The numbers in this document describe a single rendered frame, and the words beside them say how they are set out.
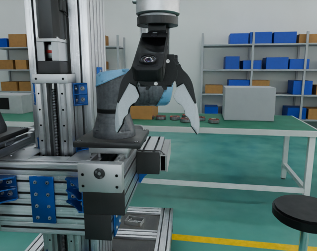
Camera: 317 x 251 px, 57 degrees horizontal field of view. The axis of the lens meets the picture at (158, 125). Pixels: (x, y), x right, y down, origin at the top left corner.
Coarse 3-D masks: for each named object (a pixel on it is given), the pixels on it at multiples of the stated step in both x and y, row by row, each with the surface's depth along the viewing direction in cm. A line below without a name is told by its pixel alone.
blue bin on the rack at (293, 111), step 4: (284, 108) 616; (288, 108) 590; (292, 108) 589; (296, 108) 588; (304, 108) 585; (284, 112) 615; (288, 112) 592; (292, 112) 590; (296, 112) 589; (304, 112) 587; (296, 116) 591; (304, 116) 588
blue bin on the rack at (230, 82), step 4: (228, 80) 602; (232, 80) 598; (236, 80) 597; (240, 80) 595; (244, 80) 594; (248, 80) 593; (228, 84) 601; (232, 84) 599; (236, 84) 598; (240, 84) 597; (244, 84) 596; (248, 84) 595
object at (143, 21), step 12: (144, 24) 49; (156, 24) 48; (168, 24) 49; (168, 36) 52; (168, 48) 53; (168, 60) 48; (168, 72) 48; (144, 84) 49; (156, 84) 49; (168, 84) 49
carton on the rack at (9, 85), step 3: (9, 81) 709; (12, 81) 709; (15, 81) 709; (18, 81) 709; (21, 81) 709; (3, 84) 688; (6, 84) 686; (9, 84) 685; (12, 84) 683; (15, 84) 682; (18, 84) 689; (3, 87) 689; (6, 87) 688; (9, 87) 686; (12, 87) 685; (15, 87) 683; (18, 87) 689; (3, 90) 691; (6, 90) 689; (9, 90) 688; (12, 90) 686; (15, 90) 685; (18, 90) 690
